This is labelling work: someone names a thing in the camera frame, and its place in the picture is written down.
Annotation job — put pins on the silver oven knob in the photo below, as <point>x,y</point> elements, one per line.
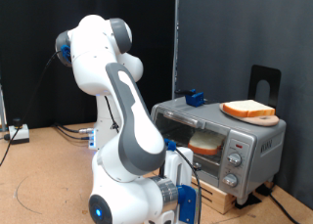
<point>234,159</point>
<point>230,180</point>

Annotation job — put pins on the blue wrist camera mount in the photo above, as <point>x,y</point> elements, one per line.
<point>187,204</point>

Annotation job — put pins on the black metal bookend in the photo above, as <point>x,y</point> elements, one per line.
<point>255,74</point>

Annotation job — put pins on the silver toaster oven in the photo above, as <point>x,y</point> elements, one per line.
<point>260,132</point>

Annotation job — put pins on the white bread slice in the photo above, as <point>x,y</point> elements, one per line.
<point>205,142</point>
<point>247,108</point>

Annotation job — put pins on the wooden slatted crate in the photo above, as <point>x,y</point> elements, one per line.
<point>221,201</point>

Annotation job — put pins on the blue spatula holder block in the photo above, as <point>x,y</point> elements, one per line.
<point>195,99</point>

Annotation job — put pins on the white emergency stop box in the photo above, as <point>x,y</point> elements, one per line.
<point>20,136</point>

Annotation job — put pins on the grey metal frame leg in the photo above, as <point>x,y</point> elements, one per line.
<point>2,110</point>

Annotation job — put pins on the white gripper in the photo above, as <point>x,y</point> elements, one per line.
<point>182,165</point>

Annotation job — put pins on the round wooden cutting board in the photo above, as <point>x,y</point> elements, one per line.
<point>260,121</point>

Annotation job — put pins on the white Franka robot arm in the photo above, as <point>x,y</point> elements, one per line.
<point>98,54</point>

